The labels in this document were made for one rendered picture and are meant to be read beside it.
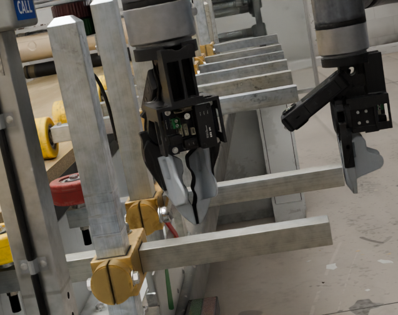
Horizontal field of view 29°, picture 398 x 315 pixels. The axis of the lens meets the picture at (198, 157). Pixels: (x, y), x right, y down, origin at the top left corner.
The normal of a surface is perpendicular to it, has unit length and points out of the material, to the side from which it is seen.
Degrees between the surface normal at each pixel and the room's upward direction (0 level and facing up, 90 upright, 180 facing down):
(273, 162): 90
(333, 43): 90
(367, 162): 93
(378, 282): 0
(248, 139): 90
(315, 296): 0
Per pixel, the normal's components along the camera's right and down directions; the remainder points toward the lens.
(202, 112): 0.29, 0.15
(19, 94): 0.98, -0.16
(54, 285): -0.07, 0.22
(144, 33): -0.44, 0.27
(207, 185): -0.93, 0.18
